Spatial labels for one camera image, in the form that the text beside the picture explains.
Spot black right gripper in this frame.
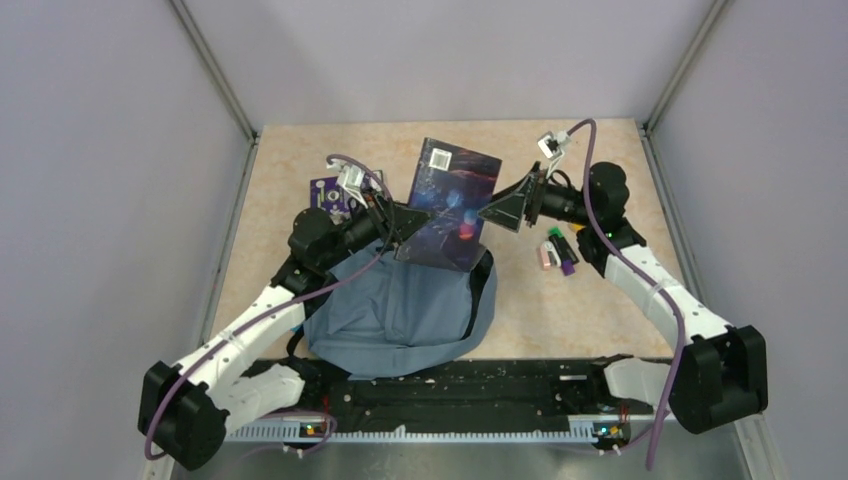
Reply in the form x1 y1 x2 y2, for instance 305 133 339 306
476 162 595 233

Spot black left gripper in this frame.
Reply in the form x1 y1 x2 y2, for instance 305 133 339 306
320 184 436 269

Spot dark blue paperback book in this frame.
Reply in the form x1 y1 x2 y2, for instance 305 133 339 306
395 137 502 272

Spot purple cover book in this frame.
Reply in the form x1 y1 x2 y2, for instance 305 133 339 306
309 176 355 218

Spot blue grey backpack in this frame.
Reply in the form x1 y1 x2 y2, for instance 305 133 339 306
304 244 498 380

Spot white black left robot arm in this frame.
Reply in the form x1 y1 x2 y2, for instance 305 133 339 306
137 194 434 471

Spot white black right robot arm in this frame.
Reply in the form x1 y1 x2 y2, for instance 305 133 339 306
480 162 769 434

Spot green cap black marker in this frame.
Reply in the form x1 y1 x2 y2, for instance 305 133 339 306
548 227 580 265

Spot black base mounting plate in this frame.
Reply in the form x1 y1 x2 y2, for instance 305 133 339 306
234 356 654 435

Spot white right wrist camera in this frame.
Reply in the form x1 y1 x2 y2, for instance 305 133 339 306
537 130 571 162

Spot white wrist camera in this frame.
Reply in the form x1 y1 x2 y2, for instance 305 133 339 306
537 130 571 162
329 163 380 208

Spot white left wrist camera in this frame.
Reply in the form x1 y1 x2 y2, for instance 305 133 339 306
329 163 380 208

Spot aluminium front rail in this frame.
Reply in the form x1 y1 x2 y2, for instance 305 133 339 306
158 376 763 445

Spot metal frame rail left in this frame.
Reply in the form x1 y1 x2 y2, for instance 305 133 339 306
142 0 260 480

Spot metal frame rail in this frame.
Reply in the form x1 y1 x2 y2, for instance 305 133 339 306
142 0 260 480
639 0 783 480

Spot metal frame rail right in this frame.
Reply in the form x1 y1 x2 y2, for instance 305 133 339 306
639 0 783 480

